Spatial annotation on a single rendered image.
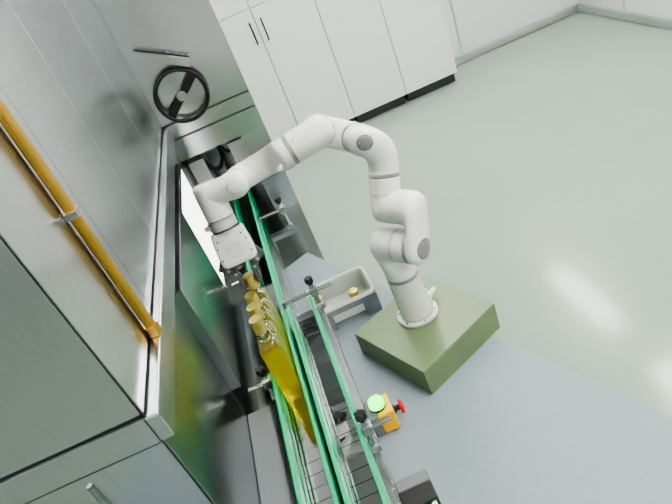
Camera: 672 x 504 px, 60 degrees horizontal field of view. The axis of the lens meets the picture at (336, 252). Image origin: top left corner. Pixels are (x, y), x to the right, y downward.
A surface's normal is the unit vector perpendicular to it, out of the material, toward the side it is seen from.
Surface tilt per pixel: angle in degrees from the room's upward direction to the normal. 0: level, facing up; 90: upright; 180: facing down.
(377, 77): 90
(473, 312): 2
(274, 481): 0
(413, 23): 90
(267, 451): 0
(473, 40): 90
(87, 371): 90
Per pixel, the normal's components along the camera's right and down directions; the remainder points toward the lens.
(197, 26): 0.23, 0.47
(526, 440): -0.33, -0.78
